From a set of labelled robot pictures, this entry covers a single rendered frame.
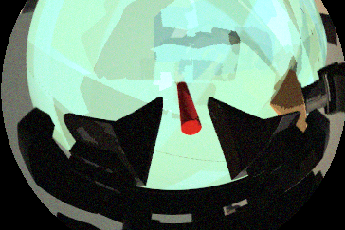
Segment red peg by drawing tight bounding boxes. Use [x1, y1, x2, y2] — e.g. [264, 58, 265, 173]
[176, 82, 202, 135]

